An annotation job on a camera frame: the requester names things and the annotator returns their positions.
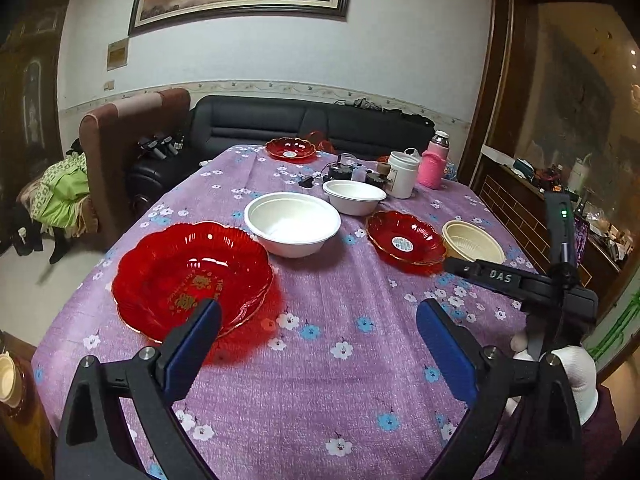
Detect white plastic jar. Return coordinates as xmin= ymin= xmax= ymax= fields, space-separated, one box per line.
xmin=386 ymin=150 xmax=421 ymax=199

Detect small white paper bowl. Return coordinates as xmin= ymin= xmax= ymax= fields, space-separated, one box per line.
xmin=322 ymin=180 xmax=388 ymax=217

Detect small red plate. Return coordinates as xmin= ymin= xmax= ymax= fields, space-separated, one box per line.
xmin=265 ymin=136 xmax=318 ymax=162

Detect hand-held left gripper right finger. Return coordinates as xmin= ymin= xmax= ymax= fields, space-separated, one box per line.
xmin=416 ymin=298 xmax=585 ymax=480

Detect dark wooden door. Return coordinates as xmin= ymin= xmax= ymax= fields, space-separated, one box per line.
xmin=0 ymin=0 xmax=73 ymax=201

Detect dark remote controls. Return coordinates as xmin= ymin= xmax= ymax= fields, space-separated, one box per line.
xmin=137 ymin=132 xmax=185 ymax=162

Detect person's right hand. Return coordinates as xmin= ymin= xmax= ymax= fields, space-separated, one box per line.
xmin=505 ymin=332 xmax=599 ymax=417

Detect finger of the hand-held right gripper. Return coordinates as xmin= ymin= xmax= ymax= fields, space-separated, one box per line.
xmin=442 ymin=256 xmax=483 ymax=288

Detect brown upholstered chair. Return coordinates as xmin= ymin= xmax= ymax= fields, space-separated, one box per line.
xmin=79 ymin=87 xmax=192 ymax=251

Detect bottle in pink knitted sleeve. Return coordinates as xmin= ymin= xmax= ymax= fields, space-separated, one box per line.
xmin=417 ymin=130 xmax=451 ymax=190

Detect black leather sofa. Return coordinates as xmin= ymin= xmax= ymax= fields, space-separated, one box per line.
xmin=127 ymin=95 xmax=436 ymax=196

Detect dark jar with wooden lid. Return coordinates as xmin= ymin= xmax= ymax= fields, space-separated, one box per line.
xmin=365 ymin=160 xmax=392 ymax=190

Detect wooden door frame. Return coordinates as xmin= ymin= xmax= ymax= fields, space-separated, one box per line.
xmin=457 ymin=0 xmax=518 ymax=188

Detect yellow wall plaque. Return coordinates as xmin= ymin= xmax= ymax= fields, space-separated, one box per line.
xmin=106 ymin=38 xmax=130 ymax=72

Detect large white paper bowl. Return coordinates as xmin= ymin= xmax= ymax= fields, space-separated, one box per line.
xmin=244 ymin=191 xmax=342 ymax=259

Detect dark cloth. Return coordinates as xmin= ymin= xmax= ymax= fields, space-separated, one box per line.
xmin=340 ymin=96 xmax=436 ymax=128

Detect small cream bowl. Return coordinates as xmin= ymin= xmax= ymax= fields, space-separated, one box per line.
xmin=0 ymin=350 xmax=26 ymax=408

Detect black clothing pile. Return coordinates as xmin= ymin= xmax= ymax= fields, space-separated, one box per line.
xmin=0 ymin=207 xmax=71 ymax=265

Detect large red plate gold lettering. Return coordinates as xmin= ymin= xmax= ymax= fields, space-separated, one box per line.
xmin=111 ymin=220 xmax=275 ymax=343

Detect cream plastic bowl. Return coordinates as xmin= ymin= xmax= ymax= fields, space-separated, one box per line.
xmin=442 ymin=220 xmax=507 ymax=265

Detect wooden stool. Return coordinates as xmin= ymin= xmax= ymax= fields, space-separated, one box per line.
xmin=0 ymin=330 xmax=56 ymax=480

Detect black device with cables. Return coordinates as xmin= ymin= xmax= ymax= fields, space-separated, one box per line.
xmin=327 ymin=155 xmax=358 ymax=182

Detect green patterned cloth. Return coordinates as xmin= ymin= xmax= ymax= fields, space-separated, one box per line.
xmin=20 ymin=152 xmax=91 ymax=241

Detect clutter pile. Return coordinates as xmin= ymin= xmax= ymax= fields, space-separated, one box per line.
xmin=530 ymin=157 xmax=636 ymax=266

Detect purple floral tablecloth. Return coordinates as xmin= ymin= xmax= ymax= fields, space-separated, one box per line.
xmin=31 ymin=144 xmax=546 ymax=480

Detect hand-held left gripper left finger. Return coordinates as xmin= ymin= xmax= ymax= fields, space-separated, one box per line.
xmin=54 ymin=298 xmax=223 ymax=480

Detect red plate with round sticker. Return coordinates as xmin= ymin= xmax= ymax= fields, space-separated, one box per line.
xmin=365 ymin=210 xmax=447 ymax=266

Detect wooden brick-pattern cabinet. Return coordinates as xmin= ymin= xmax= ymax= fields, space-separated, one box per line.
xmin=472 ymin=145 xmax=636 ymax=311

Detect person's right forearm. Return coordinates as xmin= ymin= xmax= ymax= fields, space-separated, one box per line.
xmin=575 ymin=389 xmax=627 ymax=480

